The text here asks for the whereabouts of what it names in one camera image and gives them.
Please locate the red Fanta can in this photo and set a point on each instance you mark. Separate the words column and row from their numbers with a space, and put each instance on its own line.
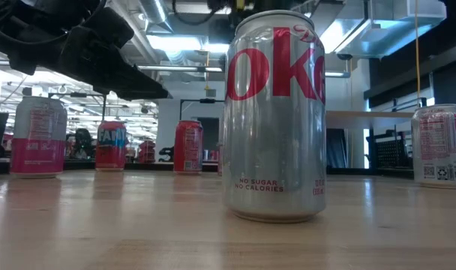
column 111, row 150

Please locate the red Coca-Cola can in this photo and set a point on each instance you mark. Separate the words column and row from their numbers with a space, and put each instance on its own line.
column 188, row 146

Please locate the silver background can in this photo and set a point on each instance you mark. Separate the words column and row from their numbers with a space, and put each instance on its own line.
column 206, row 155

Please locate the wooden shelf with black posts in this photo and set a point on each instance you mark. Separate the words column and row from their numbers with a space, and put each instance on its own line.
column 363, row 120

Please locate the silver ceiling air duct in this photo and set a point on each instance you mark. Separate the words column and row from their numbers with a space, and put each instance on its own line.
column 381, row 37

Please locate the pink and silver soda can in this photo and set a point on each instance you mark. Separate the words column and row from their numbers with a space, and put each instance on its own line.
column 38, row 150

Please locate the grey hanging outlet box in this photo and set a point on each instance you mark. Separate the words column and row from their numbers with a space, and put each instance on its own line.
column 210, row 93

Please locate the silver round ceiling duct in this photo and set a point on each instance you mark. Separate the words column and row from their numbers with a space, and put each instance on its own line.
column 153, row 11

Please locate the silver Diet Coke can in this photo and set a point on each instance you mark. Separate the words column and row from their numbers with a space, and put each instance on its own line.
column 273, row 131
column 438, row 150

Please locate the yellow gripper tag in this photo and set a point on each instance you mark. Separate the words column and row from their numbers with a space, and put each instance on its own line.
column 240, row 4

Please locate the red tool chest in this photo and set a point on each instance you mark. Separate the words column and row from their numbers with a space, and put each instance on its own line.
column 147, row 152

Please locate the long ceiling tube light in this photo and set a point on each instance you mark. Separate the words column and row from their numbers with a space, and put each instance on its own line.
column 175, row 68

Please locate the black perforated cart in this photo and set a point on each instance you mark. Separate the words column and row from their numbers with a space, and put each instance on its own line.
column 391, row 152

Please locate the black aluminium table frame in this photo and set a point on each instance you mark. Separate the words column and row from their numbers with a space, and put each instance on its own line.
column 363, row 172

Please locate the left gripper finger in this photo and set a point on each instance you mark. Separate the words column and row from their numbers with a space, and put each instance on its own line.
column 108, row 75

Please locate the dark curtain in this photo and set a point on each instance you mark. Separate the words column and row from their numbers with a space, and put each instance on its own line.
column 336, row 148

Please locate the black background robot arm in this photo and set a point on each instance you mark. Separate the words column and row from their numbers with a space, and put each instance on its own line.
column 167, row 154

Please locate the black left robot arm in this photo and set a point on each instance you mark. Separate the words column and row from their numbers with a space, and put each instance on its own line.
column 1, row 22

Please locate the pink background can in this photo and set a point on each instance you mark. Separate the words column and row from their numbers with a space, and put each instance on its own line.
column 214, row 155

